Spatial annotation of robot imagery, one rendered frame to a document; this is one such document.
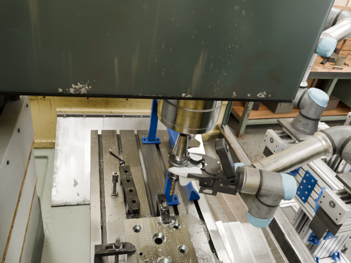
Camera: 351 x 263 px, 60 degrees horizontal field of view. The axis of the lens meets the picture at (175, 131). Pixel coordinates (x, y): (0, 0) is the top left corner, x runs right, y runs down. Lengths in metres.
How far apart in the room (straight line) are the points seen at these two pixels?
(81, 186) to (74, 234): 0.27
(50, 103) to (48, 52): 1.36
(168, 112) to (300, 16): 0.34
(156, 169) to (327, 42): 0.92
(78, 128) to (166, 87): 1.34
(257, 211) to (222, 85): 0.46
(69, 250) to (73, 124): 0.75
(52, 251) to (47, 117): 0.80
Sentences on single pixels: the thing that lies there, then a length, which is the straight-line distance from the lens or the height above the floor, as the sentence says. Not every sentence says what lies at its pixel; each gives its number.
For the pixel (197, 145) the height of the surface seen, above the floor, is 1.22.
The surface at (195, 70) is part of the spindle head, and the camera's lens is 0.60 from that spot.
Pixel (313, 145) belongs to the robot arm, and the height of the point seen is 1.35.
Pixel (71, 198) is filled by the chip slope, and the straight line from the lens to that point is 1.71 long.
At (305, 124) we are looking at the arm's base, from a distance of 1.85.
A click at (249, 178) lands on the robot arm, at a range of 0.88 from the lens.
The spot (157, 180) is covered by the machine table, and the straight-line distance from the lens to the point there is 1.44.
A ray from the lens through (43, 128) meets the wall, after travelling 2.02.
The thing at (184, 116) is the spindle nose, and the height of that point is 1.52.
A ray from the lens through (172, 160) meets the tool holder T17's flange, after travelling 0.83.
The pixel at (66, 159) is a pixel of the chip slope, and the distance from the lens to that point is 1.80.
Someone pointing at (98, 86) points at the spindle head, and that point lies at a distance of 0.58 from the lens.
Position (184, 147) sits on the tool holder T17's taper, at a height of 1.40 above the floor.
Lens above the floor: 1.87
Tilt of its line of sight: 33 degrees down
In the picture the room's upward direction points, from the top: 10 degrees clockwise
